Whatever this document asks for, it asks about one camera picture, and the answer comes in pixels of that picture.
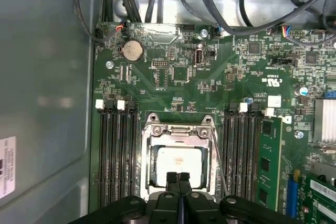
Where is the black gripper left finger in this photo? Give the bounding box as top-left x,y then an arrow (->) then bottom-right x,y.
68,172 -> 182,224

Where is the silver CPU plate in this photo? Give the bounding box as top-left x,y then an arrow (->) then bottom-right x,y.
156,146 -> 203,188

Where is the white case label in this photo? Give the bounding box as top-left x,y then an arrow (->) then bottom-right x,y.
0,136 -> 17,199

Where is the internal USB port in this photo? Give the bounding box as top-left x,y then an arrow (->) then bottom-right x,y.
195,49 -> 204,67

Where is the white board sticker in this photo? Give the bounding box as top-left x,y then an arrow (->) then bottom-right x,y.
267,95 -> 282,109

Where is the green RAM stick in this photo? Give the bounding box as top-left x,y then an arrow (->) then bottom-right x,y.
257,118 -> 284,211

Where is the wire locking lever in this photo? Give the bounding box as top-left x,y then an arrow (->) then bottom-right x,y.
211,129 -> 229,195

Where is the black PC case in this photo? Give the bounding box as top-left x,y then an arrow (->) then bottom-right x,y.
0,0 -> 336,224

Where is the thin black cable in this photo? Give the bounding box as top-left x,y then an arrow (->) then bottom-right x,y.
74,0 -> 106,45

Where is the blue expansion slot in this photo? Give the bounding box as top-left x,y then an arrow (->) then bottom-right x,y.
286,173 -> 299,219

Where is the CPU socket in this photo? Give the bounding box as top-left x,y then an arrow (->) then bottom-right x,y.
141,112 -> 219,200

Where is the silver chipset heatsink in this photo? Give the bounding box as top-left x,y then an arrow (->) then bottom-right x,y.
313,98 -> 336,144

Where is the metal socket cover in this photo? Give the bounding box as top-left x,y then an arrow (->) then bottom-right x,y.
146,125 -> 215,198

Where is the silver coin battery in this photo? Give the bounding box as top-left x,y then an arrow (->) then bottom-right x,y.
121,39 -> 144,63

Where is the green motherboard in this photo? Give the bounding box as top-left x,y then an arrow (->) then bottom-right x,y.
89,20 -> 336,224

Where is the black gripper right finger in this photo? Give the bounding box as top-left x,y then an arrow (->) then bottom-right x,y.
178,173 -> 297,224

